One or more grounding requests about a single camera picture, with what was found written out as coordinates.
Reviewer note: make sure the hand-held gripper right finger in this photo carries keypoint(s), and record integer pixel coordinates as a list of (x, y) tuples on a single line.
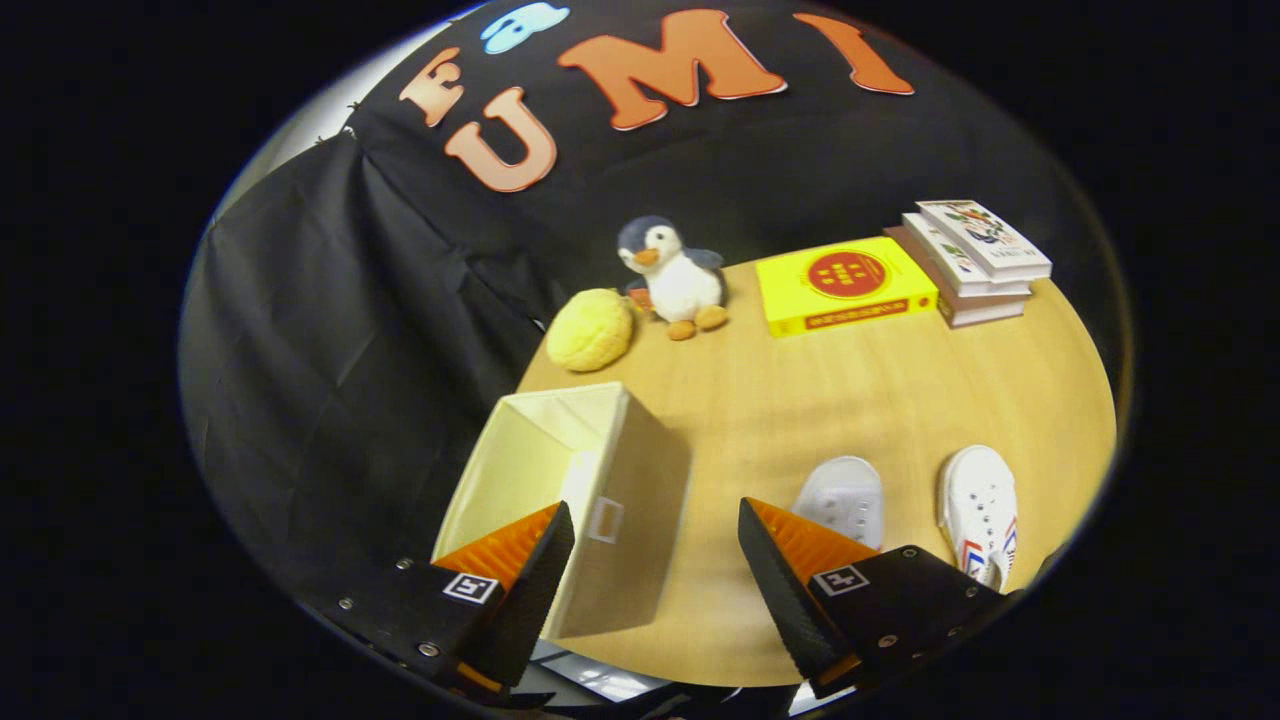
[(775, 590)]

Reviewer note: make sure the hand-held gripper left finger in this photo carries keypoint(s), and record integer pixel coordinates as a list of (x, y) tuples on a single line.
[(530, 590)]

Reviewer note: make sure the white canvas shoe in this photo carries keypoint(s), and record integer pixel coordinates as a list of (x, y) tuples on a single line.
[(980, 500), (845, 495)]

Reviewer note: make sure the beige fabric storage box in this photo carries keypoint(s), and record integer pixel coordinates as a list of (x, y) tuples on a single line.
[(640, 470)]

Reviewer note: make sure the yellow round plush toy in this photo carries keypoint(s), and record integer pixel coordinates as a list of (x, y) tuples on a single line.
[(590, 330)]

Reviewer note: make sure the yellow book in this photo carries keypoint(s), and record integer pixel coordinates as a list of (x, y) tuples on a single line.
[(850, 285)]

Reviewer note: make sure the penguin plush toy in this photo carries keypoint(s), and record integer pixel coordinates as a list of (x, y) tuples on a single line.
[(680, 285)]

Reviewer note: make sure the white floral cover book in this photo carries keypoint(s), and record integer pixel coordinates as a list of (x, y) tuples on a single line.
[(985, 235)]

